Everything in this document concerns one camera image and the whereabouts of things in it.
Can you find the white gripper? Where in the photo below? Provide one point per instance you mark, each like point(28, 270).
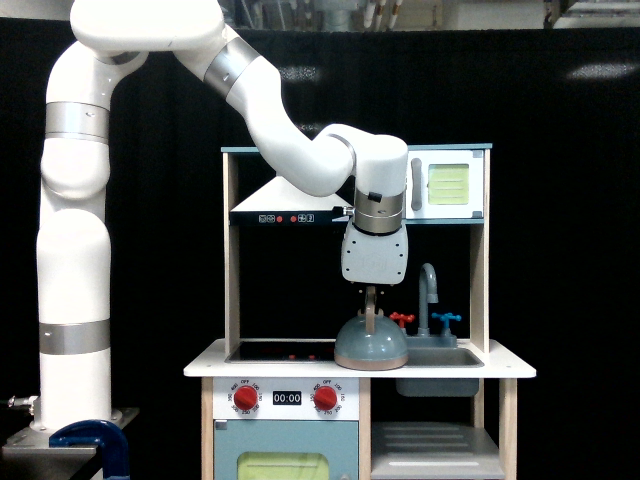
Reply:
point(372, 259)

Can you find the grey-blue toy teapot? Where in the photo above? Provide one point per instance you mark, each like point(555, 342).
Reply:
point(370, 340)

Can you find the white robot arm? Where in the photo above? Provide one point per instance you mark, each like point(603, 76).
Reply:
point(84, 139)

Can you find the black toy stove top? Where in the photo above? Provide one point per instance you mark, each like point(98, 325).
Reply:
point(282, 351)

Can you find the grey toy faucet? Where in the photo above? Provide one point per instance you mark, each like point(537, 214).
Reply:
point(428, 294)

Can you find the toy microwave door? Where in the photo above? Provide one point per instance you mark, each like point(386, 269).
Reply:
point(445, 185)

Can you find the grey range hood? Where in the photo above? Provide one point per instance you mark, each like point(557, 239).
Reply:
point(278, 204)

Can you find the grey toy sink basin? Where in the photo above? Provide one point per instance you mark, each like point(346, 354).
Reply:
point(441, 359)

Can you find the right red oven knob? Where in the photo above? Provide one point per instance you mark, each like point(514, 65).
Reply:
point(325, 398)

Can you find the red oven knob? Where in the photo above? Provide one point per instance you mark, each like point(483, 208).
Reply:
point(325, 398)
point(245, 398)

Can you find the oven timer display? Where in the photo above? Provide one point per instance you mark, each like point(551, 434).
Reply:
point(287, 398)

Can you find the left red oven knob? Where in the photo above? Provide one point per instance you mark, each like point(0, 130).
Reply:
point(245, 398)

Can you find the grey lower shelf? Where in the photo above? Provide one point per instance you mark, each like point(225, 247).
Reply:
point(433, 450)

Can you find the blue toy oven door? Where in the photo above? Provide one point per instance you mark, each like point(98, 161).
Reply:
point(286, 449)

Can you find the black curtain backdrop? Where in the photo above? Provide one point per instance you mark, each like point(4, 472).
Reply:
point(561, 109)

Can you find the blue C-clamp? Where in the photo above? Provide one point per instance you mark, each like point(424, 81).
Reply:
point(106, 436)

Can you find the red tap handle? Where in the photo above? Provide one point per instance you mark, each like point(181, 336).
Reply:
point(402, 320)

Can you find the blue tap handle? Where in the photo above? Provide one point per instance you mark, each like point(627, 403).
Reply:
point(446, 319)

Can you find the wooden toy kitchen frame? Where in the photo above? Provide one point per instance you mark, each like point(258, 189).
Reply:
point(334, 365)

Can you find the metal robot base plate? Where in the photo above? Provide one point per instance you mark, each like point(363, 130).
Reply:
point(86, 450)

